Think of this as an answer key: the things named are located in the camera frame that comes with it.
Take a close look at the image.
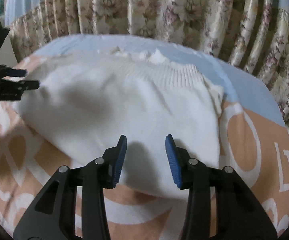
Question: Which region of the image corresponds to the white knit sweater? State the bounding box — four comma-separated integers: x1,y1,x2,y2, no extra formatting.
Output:
13,48,224,198

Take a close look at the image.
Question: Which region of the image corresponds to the orange white patterned blanket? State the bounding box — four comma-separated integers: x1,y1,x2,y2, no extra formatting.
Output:
0,55,289,240

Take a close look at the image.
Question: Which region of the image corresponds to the light blue bed sheet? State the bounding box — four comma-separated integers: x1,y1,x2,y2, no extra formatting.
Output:
33,34,285,126

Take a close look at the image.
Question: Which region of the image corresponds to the floral beige curtain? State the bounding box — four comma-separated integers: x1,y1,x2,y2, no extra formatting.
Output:
0,0,289,133

